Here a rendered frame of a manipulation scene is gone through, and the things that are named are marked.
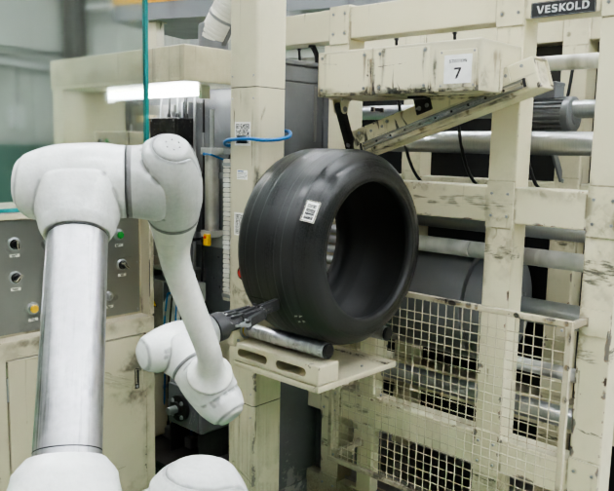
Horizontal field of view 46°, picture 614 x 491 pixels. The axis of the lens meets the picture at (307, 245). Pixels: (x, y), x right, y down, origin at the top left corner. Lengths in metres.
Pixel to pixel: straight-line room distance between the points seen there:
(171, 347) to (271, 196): 0.54
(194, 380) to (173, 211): 0.47
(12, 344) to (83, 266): 1.07
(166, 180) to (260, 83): 1.07
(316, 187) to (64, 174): 0.84
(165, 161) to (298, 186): 0.75
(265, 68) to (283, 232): 0.61
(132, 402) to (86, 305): 1.36
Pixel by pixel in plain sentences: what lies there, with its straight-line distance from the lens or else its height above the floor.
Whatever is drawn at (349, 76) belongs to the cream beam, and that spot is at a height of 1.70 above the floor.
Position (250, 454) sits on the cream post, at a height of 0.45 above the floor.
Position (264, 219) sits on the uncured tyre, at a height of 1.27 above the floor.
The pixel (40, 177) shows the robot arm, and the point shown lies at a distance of 1.29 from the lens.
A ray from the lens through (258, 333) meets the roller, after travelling 2.21.
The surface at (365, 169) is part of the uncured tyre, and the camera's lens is 2.04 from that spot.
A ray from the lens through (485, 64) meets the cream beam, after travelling 2.13.
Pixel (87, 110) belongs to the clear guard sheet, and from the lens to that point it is 2.33.
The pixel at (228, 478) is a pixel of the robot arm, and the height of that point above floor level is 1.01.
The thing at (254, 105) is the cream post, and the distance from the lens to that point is 2.28.
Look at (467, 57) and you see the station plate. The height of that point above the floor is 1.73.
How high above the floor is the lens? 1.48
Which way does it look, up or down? 8 degrees down
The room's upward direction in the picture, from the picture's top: 1 degrees clockwise
